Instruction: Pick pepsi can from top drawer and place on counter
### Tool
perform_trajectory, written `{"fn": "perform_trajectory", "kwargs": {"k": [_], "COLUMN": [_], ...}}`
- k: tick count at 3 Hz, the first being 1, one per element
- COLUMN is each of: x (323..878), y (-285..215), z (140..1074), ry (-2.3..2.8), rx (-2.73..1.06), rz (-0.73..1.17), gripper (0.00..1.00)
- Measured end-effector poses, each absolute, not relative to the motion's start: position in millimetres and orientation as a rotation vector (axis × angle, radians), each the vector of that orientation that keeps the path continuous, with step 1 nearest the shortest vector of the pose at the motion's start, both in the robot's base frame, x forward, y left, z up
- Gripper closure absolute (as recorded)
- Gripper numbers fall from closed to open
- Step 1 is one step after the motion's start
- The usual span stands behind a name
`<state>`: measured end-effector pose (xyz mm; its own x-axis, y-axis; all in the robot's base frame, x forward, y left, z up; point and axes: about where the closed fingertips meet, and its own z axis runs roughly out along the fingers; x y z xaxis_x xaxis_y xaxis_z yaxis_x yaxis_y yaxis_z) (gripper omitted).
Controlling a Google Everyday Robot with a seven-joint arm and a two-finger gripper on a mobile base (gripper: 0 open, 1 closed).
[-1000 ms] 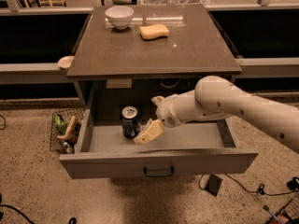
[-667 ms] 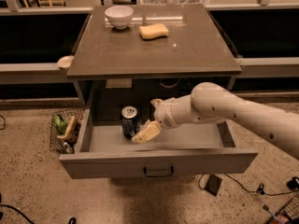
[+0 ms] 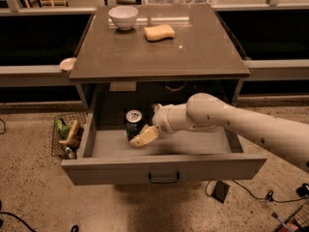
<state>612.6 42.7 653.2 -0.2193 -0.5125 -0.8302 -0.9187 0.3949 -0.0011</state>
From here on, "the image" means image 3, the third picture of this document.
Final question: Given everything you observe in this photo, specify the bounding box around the green snack bag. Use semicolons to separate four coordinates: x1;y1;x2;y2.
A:
54;118;70;140

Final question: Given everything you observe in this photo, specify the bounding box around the grey cabinet with counter top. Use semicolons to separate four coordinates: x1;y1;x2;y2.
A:
68;3;251;131

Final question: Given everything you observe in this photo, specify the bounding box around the black drawer handle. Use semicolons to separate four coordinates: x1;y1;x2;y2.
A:
148;172;180;184

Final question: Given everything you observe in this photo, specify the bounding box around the black floor cable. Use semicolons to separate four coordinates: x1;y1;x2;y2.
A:
0;199;80;232
204;179;309;205

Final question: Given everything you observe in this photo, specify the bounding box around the grey open top drawer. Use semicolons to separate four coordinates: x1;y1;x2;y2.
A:
61;80;267;187

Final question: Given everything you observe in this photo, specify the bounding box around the black floor cable right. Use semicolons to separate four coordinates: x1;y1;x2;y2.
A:
204;179;309;205

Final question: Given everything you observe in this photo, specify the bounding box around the yellow sponge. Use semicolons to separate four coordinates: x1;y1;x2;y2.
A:
144;24;175;42

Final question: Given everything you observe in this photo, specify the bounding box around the white ceramic bowl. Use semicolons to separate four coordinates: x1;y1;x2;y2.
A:
108;6;138;30

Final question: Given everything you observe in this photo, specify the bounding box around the small round white dish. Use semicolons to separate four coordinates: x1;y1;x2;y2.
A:
60;57;76;72

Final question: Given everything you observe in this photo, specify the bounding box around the black floor cable left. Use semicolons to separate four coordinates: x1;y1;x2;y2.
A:
0;199;80;232

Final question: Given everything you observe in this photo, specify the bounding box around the wire basket bottom right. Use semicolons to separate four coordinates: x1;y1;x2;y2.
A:
271;202;309;232

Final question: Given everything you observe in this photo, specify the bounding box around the black wire basket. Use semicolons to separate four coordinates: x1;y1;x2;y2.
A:
51;112;87;160

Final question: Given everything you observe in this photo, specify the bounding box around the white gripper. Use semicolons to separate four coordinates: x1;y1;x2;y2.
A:
129;103;175;148

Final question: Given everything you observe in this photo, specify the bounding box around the black floor power box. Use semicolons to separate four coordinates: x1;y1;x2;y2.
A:
211;181;230;203

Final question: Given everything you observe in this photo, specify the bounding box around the dark pepsi soda can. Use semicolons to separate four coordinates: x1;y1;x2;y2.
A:
126;109;144;140

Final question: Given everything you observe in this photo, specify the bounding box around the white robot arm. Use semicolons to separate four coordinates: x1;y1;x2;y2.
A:
129;93;309;172

